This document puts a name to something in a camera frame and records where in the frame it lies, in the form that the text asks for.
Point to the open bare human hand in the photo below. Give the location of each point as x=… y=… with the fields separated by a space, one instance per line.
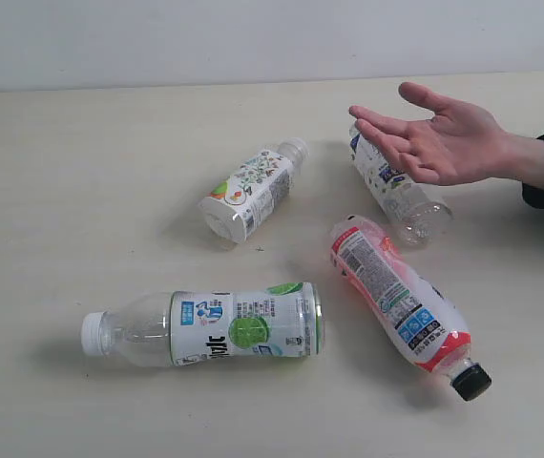
x=462 y=143

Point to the clear bottle blue white label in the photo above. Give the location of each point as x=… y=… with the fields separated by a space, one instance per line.
x=416 y=211

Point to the pink red label bottle black cap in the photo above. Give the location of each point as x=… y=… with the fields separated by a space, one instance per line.
x=425 y=327

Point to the lime label bottle white cap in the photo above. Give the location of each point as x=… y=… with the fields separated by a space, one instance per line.
x=181 y=328

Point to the square bottle with floral label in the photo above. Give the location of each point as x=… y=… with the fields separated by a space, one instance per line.
x=240 y=204

